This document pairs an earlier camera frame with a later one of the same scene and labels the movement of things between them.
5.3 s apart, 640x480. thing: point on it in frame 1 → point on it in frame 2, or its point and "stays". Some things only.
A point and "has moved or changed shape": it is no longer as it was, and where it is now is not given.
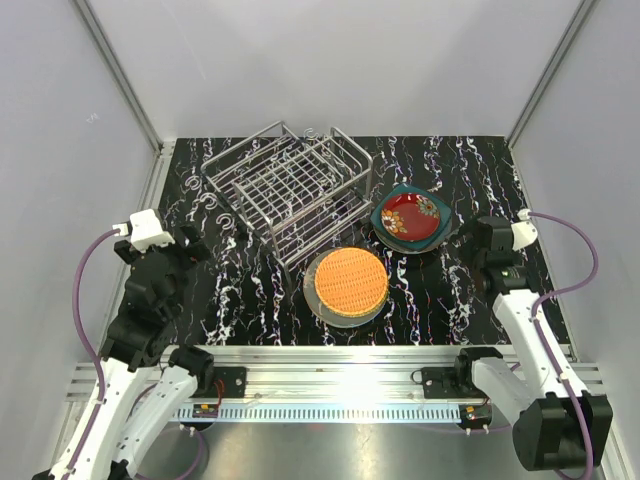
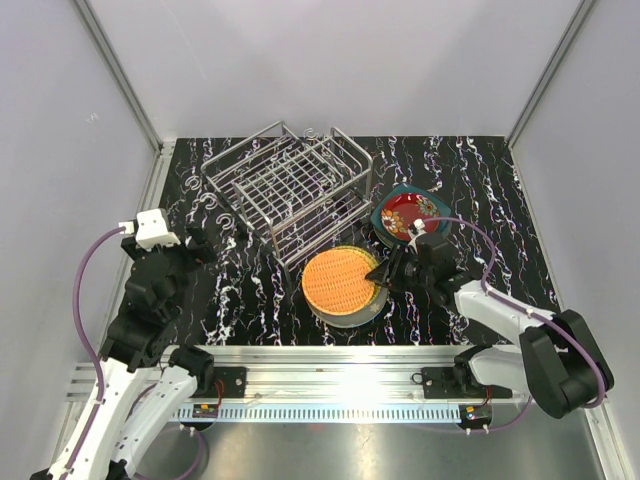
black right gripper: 473,232 → 403,254
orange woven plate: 351,282 has moved or changed shape
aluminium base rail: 367,383 stays
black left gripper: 195,253 stays
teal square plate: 445,212 stays
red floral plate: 410,217 stays
